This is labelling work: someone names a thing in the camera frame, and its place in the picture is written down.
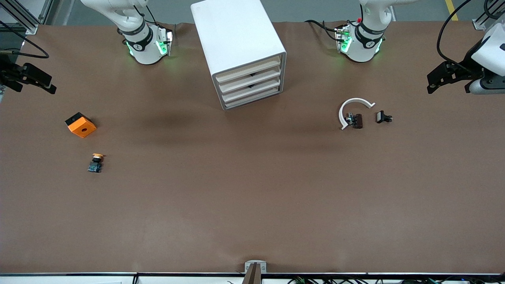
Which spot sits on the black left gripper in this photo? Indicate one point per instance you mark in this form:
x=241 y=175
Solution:
x=465 y=65

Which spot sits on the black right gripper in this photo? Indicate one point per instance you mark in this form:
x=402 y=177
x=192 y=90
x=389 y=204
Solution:
x=8 y=73

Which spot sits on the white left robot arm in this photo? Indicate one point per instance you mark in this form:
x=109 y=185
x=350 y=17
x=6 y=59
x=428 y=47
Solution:
x=363 y=43

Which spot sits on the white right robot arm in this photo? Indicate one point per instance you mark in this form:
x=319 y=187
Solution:
x=146 y=47

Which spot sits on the orange and black box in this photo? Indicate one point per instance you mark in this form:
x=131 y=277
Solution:
x=82 y=127

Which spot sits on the small black clip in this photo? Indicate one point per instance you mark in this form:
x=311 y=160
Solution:
x=382 y=117

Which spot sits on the dark brown connector block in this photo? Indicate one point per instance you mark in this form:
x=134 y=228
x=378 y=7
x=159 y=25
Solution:
x=357 y=121

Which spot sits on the white curved plastic arc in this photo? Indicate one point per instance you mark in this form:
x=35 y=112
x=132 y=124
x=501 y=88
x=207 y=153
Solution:
x=342 y=112

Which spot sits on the aluminium frame post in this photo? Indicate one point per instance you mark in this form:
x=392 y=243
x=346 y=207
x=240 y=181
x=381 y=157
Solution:
x=23 y=17
x=487 y=17

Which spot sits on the yellow push button switch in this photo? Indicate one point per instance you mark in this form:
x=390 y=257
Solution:
x=96 y=163

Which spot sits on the black table edge rail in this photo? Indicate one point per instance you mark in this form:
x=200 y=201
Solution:
x=118 y=274

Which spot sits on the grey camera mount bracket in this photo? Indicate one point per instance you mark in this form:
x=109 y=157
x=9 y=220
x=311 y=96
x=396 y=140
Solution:
x=255 y=266

